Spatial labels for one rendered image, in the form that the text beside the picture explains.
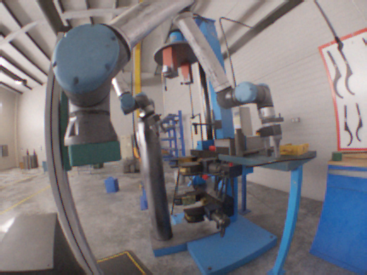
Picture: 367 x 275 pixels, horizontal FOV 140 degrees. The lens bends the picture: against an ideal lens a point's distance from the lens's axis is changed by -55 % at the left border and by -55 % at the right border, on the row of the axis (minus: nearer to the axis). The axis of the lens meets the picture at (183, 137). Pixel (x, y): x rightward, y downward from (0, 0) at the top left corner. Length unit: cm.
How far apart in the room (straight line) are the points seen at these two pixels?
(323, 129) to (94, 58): 265
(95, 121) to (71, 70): 20
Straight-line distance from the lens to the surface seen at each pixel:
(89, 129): 45
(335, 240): 163
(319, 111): 265
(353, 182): 138
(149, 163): 140
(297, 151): 101
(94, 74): 31
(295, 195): 106
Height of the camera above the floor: 124
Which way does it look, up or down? level
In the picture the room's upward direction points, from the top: 6 degrees counter-clockwise
